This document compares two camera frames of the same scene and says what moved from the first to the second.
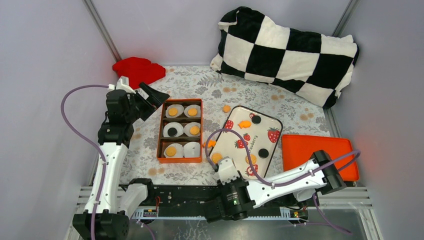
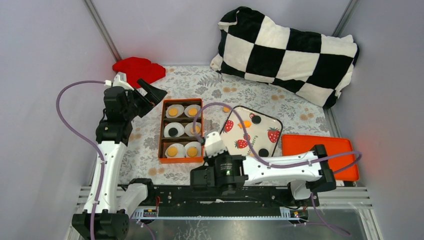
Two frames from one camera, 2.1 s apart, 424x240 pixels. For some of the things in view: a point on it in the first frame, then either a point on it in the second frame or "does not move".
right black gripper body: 237,179 → 211,161
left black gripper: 156,98 does not move
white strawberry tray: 262,135 does not move
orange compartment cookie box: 181,136 does not move
